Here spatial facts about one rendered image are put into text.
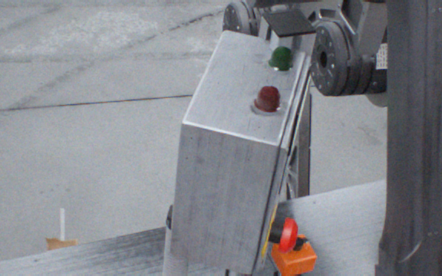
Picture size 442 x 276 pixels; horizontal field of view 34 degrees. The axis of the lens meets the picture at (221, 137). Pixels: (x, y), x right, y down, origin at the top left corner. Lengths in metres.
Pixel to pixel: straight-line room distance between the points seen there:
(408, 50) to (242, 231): 0.25
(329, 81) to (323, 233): 0.31
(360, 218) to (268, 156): 0.88
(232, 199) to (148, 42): 2.71
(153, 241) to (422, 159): 0.82
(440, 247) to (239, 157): 0.21
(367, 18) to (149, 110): 1.81
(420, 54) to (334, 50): 0.70
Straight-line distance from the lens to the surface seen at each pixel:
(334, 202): 1.55
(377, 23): 1.32
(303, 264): 0.95
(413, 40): 0.65
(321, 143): 2.97
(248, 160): 0.68
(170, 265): 0.90
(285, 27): 0.77
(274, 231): 0.78
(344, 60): 1.34
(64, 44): 3.38
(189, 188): 0.72
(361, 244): 1.49
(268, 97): 0.68
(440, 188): 0.70
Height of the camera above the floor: 1.90
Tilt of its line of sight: 41 degrees down
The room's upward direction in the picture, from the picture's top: 8 degrees clockwise
